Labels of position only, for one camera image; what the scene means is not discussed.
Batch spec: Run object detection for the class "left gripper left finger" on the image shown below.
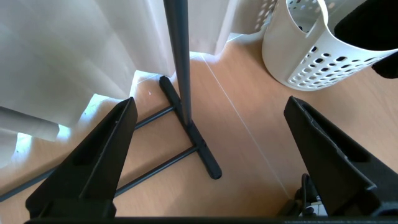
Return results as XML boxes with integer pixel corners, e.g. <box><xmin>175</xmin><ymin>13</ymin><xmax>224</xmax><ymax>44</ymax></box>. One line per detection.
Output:
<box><xmin>25</xmin><ymin>96</ymin><xmax>139</xmax><ymax>218</ymax></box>

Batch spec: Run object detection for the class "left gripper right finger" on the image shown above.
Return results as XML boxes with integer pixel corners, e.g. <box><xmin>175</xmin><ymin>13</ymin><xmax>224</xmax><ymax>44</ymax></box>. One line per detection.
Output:
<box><xmin>283</xmin><ymin>95</ymin><xmax>398</xmax><ymax>217</ymax></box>

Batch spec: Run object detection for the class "white laundry basket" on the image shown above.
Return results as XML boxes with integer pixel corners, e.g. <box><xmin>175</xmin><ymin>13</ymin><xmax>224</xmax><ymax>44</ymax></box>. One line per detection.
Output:
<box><xmin>261</xmin><ymin>0</ymin><xmax>398</xmax><ymax>92</ymax></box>

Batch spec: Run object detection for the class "black clothes rack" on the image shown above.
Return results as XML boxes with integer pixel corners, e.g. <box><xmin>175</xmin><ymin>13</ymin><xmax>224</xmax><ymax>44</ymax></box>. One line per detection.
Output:
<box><xmin>0</xmin><ymin>0</ymin><xmax>223</xmax><ymax>203</ymax></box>

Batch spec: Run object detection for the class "beige curtain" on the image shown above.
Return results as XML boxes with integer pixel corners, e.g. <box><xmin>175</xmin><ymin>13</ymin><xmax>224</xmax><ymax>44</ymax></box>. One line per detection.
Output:
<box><xmin>0</xmin><ymin>0</ymin><xmax>278</xmax><ymax>169</ymax></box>

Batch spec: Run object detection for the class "black garment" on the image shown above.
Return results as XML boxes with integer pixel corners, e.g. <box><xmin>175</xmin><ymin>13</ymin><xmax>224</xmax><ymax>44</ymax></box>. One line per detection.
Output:
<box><xmin>333</xmin><ymin>0</ymin><xmax>398</xmax><ymax>80</ymax></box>

